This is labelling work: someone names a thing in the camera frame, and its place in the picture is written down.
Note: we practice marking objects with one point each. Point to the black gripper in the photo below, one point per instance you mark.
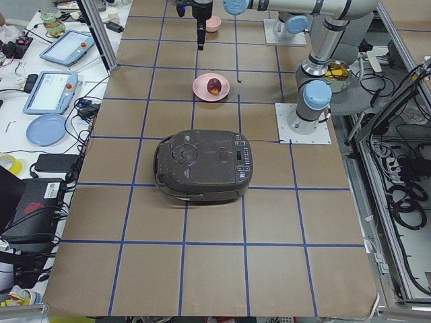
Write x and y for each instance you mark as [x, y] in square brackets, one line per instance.
[201, 10]

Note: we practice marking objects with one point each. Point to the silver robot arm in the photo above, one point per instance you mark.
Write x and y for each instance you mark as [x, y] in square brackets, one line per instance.
[313, 92]
[294, 22]

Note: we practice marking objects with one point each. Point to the black computer box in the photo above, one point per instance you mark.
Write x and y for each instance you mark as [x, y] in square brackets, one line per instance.
[35, 219]

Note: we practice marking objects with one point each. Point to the grey office chair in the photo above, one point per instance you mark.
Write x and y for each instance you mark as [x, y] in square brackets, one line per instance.
[352, 99]

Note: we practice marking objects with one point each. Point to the black power adapter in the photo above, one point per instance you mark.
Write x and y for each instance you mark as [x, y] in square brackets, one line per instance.
[55, 163]

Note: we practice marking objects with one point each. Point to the dark grey rice cooker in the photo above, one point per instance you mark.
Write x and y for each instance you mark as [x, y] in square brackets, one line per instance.
[204, 166]

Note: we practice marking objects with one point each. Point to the red apple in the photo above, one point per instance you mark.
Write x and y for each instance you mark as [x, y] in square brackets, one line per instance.
[214, 86]

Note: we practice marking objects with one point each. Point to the blue teach pendant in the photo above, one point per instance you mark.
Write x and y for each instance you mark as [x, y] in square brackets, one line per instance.
[69, 48]
[52, 93]

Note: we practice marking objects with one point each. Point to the blue teach pendant near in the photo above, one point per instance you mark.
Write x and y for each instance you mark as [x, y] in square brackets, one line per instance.
[52, 93]

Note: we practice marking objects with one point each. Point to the green glass bottle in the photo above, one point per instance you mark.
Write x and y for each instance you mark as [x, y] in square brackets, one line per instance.
[53, 24]

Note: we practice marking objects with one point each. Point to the blue teach pendant far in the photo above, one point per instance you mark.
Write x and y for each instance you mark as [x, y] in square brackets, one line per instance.
[69, 48]

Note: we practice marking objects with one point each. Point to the blue plate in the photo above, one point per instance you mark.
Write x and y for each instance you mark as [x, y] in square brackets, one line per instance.
[46, 130]

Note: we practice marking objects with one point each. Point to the yellow tape roll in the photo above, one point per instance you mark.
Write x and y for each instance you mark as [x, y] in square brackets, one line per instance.
[11, 164]

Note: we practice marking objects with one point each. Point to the pink bowl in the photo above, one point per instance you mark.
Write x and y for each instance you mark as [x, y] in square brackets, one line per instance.
[213, 24]

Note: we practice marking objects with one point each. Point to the aluminium frame post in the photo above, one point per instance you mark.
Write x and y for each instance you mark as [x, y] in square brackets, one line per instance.
[98, 32]

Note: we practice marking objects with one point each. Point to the pink plate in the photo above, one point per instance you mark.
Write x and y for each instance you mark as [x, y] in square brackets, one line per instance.
[200, 87]

